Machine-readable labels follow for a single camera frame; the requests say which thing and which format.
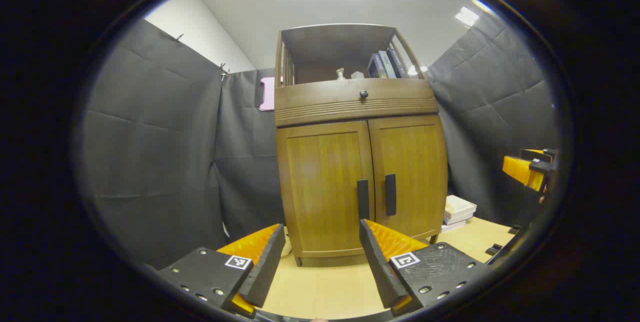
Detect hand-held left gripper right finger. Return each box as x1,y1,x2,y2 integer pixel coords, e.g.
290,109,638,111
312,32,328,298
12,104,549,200
359,219,493,317

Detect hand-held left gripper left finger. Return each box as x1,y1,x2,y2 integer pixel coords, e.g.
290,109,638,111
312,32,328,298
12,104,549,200
157,223,287,318

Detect wooden shoe cabinet door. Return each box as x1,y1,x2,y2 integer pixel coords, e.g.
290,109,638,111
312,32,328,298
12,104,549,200
276,121,376,258
367,114,449,241

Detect wooden double-door shoe cabinet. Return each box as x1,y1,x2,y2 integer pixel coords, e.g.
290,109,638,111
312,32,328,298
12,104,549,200
274,24,449,267

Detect wooden cabinet drawer with knob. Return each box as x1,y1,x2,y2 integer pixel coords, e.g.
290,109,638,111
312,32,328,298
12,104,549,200
274,79,439,112

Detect dark blue book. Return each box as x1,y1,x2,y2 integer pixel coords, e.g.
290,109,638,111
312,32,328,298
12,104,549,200
367,54,386,79
387,48,410,79

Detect grey book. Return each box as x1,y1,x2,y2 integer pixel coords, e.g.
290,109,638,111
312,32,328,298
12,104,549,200
378,51,397,79

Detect black backdrop cloth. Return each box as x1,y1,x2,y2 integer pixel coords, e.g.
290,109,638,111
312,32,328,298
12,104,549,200
75,12,561,270

